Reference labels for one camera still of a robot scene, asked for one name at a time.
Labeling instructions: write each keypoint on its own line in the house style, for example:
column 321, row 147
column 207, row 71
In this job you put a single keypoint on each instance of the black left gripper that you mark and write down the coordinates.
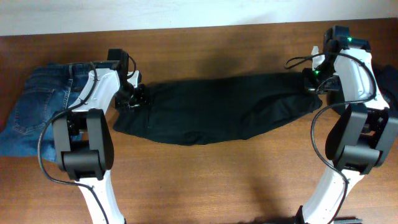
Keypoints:
column 134, row 99

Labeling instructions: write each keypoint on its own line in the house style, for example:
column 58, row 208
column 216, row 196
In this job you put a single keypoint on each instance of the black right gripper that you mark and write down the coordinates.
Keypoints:
column 308, row 86

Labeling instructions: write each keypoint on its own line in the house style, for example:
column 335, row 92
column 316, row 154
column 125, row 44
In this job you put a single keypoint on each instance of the black trousers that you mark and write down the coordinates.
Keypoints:
column 199, row 112

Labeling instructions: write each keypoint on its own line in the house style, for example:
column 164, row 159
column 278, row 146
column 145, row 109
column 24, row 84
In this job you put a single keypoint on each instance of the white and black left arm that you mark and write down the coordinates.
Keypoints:
column 83, row 145

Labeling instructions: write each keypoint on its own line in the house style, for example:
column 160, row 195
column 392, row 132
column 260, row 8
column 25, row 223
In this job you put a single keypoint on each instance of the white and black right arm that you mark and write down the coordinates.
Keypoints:
column 365, row 132

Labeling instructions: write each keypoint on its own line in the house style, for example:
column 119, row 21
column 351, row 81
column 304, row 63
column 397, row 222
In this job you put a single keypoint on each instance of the black garment with red label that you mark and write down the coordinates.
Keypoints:
column 386, row 78

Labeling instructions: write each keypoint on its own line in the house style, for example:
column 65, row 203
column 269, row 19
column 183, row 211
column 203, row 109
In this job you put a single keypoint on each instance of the folded blue denim jeans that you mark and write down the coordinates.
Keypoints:
column 48, row 90

